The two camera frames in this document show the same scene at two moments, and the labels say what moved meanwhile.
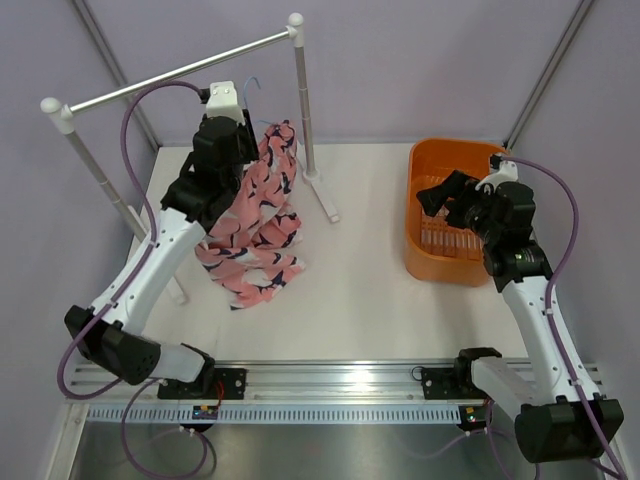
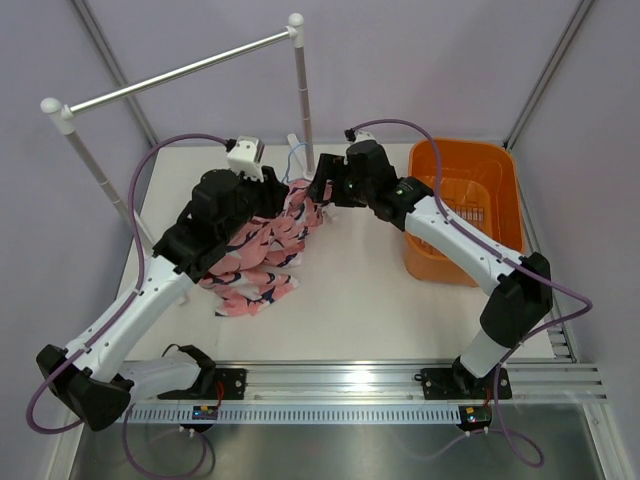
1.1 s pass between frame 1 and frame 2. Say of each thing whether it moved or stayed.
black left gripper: moved
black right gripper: moved
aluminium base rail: stayed
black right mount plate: stayed
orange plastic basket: stayed
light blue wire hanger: moved
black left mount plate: stayed
